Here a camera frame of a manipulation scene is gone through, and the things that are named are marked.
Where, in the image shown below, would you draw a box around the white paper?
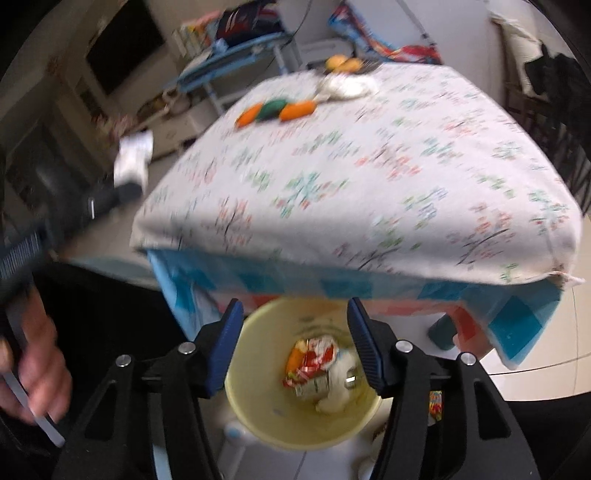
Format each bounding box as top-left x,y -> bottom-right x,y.
113,131 -> 154,190

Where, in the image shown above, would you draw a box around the beige jug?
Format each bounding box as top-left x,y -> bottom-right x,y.
161,90 -> 185,116

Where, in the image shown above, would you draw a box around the wooden chair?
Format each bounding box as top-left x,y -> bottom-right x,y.
501,78 -> 539,123

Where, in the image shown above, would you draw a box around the yellow plastic waste bin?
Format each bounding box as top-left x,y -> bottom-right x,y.
225,298 -> 393,452

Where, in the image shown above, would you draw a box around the small white appliance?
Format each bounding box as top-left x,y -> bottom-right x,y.
295,39 -> 358,70

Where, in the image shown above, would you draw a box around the black television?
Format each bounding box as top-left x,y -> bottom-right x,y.
85,0 -> 165,97

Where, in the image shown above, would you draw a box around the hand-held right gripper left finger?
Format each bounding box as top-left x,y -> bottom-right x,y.
53,298 -> 245,480

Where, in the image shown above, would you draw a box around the row of books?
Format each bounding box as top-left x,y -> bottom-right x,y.
178,14 -> 218,49

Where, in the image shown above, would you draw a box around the white floral tablecloth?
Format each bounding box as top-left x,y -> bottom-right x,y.
129,62 -> 583,289

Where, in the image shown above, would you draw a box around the blue study desk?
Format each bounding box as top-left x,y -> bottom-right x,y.
175,32 -> 301,112

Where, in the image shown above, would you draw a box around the red snack wrapper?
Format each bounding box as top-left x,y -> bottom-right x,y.
283,336 -> 340,388

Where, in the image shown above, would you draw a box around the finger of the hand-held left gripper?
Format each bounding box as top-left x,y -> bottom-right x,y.
85,181 -> 143,221

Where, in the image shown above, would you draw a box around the orange green packet strip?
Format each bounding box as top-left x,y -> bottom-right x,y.
235,98 -> 318,127

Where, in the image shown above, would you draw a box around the colourful printed cloth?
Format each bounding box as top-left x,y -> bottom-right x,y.
329,2 -> 443,65

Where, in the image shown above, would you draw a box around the teal table leg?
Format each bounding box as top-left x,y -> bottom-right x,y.
428,316 -> 458,352

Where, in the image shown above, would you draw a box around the white pillow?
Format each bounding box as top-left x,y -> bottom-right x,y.
492,16 -> 546,97

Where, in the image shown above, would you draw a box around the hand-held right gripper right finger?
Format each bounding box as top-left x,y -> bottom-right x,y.
346,296 -> 541,480

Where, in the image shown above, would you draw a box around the white television cabinet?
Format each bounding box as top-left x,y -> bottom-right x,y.
55,88 -> 218,160

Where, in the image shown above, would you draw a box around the dark fruit bowl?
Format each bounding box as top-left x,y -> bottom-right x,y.
318,58 -> 384,77

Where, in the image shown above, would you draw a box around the person's left hand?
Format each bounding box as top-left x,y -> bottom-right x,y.
0,291 -> 74,425

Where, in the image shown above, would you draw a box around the crumpled clear plastic bag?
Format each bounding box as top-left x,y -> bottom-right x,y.
314,71 -> 380,103

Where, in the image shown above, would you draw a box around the black metal chairs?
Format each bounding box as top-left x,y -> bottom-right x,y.
524,44 -> 591,217

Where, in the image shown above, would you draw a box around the dark blue backpack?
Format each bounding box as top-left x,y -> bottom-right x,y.
215,2 -> 284,40

